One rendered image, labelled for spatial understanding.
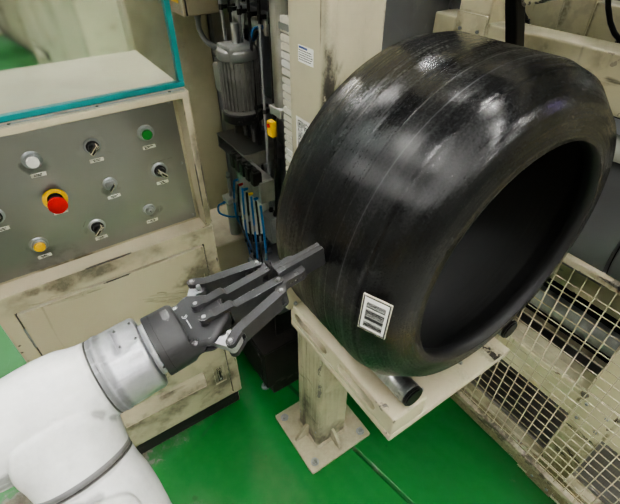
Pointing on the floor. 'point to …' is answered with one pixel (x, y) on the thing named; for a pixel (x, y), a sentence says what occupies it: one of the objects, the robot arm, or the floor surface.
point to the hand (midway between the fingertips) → (299, 265)
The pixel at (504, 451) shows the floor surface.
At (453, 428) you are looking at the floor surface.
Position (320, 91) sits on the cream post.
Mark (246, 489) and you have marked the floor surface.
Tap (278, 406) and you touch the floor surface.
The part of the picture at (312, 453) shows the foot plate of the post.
